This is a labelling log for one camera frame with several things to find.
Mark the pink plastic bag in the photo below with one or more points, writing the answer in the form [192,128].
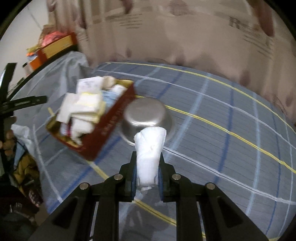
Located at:
[52,38]

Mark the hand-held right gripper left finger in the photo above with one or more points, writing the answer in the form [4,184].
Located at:
[133,185]

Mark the pale dotted plastic cover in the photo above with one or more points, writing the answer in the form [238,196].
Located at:
[57,74]

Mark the stainless steel bowl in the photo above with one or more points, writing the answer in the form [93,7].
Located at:
[143,113]

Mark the red and yellow box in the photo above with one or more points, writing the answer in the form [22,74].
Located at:
[57,45]

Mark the dark patterned cloth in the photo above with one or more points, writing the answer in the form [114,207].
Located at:
[31,193]

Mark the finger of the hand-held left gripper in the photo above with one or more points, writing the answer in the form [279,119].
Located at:
[27,101]
[9,76]

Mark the orange box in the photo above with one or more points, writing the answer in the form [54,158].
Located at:
[35,62]

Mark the light blue fluffy towel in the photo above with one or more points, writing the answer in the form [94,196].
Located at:
[111,96]

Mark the beige leaf print curtain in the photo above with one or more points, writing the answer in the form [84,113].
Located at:
[185,34]

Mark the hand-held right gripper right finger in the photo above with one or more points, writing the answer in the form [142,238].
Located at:
[161,185]

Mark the white printed paper packet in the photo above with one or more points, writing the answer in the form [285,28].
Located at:
[89,84]

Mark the cream cloth scrunchie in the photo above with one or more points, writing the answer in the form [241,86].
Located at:
[109,81]

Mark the red and white cloth bag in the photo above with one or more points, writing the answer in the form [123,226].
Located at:
[66,131]

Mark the grey plaid tablecloth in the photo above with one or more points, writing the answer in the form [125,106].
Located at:
[219,150]

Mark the brown cloth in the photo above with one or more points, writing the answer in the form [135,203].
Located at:
[25,166]

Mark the person's left hand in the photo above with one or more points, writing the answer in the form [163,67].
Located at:
[9,136]

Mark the red and gold tin box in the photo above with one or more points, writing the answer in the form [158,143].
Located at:
[108,125]

